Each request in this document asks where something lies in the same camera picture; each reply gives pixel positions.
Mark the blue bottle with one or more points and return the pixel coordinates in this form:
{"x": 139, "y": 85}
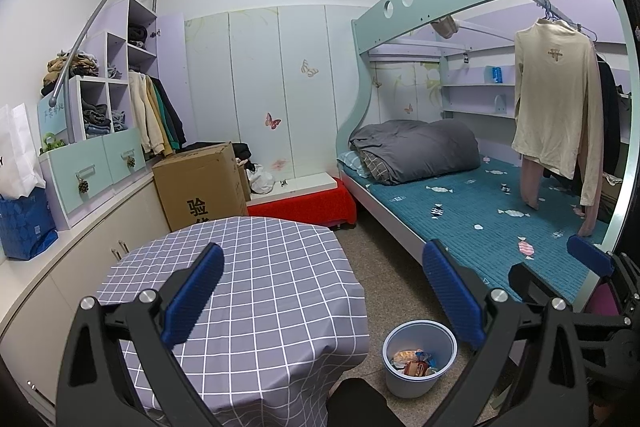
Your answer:
{"x": 494, "y": 74}

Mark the beige butterfly sticker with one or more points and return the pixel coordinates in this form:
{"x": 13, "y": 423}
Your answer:
{"x": 310, "y": 69}

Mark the person's dark trouser leg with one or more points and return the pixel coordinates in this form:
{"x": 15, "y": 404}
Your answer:
{"x": 360, "y": 402}

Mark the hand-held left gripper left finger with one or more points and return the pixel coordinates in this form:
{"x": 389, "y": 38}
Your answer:
{"x": 195, "y": 287}

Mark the grey metal handrail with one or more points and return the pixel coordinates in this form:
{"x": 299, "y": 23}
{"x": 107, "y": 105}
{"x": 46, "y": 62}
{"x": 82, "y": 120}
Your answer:
{"x": 105, "y": 2}

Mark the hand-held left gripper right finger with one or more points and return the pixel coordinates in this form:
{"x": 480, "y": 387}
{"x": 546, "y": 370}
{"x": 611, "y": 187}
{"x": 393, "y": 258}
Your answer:
{"x": 450, "y": 297}

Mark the white wardrobe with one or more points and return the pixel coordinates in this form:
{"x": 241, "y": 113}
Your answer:
{"x": 250, "y": 82}

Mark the mint bunk bed frame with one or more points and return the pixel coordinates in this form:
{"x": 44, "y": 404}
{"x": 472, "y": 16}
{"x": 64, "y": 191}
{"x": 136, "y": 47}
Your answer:
{"x": 390, "y": 22}

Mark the grey blue trash bin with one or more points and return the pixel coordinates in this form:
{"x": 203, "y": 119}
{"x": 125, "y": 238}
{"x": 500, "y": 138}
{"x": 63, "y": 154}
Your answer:
{"x": 400, "y": 384}

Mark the green hanging garment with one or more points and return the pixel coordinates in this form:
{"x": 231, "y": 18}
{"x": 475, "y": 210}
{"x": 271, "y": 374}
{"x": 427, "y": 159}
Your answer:
{"x": 162, "y": 117}

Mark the white paper bag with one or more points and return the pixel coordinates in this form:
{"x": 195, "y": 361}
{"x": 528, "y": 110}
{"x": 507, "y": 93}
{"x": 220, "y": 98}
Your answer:
{"x": 17, "y": 152}

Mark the cream hanging sweater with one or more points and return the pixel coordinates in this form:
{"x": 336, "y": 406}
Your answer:
{"x": 555, "y": 107}

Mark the blue checked pillow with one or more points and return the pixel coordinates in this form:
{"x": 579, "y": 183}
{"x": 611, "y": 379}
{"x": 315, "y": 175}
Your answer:
{"x": 352, "y": 164}

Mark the cream curved cabinet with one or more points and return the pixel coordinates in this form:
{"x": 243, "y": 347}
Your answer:
{"x": 60, "y": 267}

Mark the white crumpled plastic bag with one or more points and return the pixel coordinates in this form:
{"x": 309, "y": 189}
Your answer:
{"x": 261, "y": 179}

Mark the blue shopping bag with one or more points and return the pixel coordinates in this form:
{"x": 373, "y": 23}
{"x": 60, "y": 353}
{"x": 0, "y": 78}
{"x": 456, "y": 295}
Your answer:
{"x": 25, "y": 227}

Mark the black hanging garment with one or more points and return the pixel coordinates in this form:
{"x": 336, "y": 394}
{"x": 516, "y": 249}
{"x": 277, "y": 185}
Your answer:
{"x": 175, "y": 112}

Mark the brown cardboard box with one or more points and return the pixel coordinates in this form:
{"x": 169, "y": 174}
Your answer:
{"x": 200, "y": 187}

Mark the brown clothes heap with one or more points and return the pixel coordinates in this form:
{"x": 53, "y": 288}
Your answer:
{"x": 70, "y": 69}

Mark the cream hanging jacket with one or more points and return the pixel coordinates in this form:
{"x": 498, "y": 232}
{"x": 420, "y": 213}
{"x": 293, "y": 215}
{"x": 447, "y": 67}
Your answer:
{"x": 142, "y": 112}

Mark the mint drawer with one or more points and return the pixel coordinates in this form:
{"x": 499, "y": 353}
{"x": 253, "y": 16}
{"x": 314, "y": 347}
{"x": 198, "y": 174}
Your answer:
{"x": 70, "y": 177}
{"x": 125, "y": 147}

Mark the pink butterfly sticker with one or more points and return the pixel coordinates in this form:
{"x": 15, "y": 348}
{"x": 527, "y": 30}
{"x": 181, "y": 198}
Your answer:
{"x": 273, "y": 121}

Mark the folded dark clothes stack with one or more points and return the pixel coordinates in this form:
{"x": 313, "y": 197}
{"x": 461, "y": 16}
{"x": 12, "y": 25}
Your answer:
{"x": 97, "y": 122}

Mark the grey folded quilt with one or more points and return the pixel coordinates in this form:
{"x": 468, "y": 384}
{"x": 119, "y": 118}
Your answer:
{"x": 420, "y": 149}

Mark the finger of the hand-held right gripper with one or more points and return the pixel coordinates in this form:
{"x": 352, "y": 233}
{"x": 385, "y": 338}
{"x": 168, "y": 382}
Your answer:
{"x": 527, "y": 284}
{"x": 590, "y": 254}

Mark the beige hanging cap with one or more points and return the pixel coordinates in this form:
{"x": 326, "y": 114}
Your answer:
{"x": 444, "y": 28}

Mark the dark hanging clothes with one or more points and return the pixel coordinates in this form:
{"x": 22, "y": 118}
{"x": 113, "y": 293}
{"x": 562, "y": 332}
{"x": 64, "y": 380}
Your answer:
{"x": 609, "y": 117}

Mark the black clothes heap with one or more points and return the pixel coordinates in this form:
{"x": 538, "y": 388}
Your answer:
{"x": 242, "y": 152}

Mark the small green toy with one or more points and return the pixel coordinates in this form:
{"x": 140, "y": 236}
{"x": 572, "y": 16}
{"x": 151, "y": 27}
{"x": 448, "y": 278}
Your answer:
{"x": 54, "y": 142}

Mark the lilac white shelf unit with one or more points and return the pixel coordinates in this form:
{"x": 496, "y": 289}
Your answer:
{"x": 120, "y": 57}

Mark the teal candy print mattress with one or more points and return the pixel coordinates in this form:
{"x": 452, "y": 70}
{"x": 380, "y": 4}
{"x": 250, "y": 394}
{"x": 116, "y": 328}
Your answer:
{"x": 460, "y": 222}

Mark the red storage box white lid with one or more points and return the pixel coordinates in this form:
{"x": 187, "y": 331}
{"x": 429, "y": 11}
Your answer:
{"x": 305, "y": 202}

